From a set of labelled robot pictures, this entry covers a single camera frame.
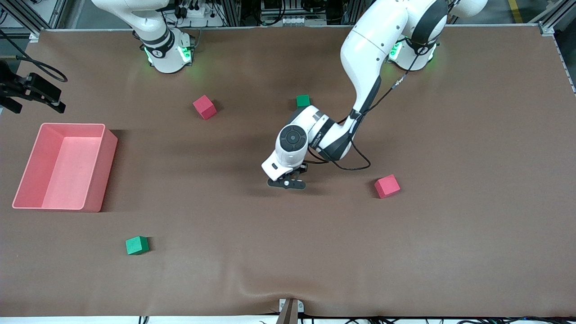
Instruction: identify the brown table mat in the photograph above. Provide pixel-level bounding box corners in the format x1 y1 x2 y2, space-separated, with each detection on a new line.
0 25 576 318

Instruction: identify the pink plastic bin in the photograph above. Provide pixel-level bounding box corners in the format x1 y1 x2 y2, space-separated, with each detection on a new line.
12 123 118 212

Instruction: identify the red foam cube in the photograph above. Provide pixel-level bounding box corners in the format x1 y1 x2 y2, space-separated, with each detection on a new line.
374 174 401 199
193 94 218 121

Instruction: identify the white connector block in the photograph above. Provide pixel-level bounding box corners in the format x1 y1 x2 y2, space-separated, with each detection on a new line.
278 16 328 27

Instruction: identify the white power strip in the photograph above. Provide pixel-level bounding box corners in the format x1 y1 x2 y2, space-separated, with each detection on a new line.
182 4 216 19

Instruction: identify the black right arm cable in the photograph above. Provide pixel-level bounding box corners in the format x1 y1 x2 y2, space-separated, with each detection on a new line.
0 28 68 83

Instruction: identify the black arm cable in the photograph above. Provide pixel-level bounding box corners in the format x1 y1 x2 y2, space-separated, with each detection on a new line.
0 28 68 83
306 43 428 171

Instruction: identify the aluminium frame profile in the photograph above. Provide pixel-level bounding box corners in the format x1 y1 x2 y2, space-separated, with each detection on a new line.
0 0 68 42
538 0 576 36

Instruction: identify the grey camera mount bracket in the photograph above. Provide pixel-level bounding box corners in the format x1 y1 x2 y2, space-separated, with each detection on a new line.
279 298 305 324

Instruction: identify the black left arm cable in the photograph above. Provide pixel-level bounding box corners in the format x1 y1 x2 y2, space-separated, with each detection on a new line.
306 43 428 171

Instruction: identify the aluminium frame post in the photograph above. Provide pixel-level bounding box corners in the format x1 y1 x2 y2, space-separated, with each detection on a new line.
223 0 242 27

